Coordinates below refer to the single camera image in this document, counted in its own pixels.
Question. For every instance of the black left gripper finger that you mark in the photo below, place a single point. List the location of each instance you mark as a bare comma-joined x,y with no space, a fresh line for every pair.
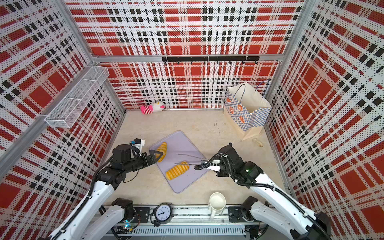
149,161
154,156

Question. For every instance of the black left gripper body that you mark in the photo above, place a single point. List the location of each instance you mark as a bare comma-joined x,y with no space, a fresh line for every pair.
135,162

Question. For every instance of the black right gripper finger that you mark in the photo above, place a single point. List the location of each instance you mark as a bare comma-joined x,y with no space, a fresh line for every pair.
214,168
213,162

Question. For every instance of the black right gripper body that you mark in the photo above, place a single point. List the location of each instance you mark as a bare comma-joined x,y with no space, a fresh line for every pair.
225,171

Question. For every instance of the fake croissant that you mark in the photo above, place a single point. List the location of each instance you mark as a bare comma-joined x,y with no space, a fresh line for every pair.
163,149

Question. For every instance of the steel tongs red handles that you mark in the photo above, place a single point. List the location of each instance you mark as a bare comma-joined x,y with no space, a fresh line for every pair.
192,160

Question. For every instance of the ridged fake bread roll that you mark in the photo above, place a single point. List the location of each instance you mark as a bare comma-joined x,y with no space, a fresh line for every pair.
177,170

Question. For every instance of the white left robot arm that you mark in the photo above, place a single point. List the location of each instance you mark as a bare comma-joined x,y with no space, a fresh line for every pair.
79,226

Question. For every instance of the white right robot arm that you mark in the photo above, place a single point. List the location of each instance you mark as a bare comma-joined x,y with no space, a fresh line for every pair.
286,215

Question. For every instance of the blue checkered paper bag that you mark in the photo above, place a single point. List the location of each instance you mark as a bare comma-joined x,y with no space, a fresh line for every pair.
246,110

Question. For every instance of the lilac plastic tray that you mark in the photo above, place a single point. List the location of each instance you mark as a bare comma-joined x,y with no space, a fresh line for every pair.
179,143

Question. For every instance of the white mug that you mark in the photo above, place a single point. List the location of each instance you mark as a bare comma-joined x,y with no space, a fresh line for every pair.
217,204

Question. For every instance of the cream wristwatch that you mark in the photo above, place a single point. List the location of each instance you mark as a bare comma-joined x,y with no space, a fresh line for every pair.
258,142

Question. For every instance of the pink white plush toy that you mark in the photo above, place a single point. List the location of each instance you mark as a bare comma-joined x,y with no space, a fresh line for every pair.
152,108

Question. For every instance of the black round clock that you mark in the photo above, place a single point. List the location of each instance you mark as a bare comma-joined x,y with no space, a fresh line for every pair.
163,214

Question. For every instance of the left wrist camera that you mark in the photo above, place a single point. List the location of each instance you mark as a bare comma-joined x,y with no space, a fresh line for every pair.
139,144

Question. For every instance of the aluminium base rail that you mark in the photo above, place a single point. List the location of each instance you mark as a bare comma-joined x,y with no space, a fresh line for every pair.
188,220

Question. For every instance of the white wire mesh basket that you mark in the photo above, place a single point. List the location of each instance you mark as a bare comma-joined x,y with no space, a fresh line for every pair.
69,109

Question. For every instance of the black hook rail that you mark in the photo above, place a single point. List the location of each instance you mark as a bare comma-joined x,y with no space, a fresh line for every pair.
211,59

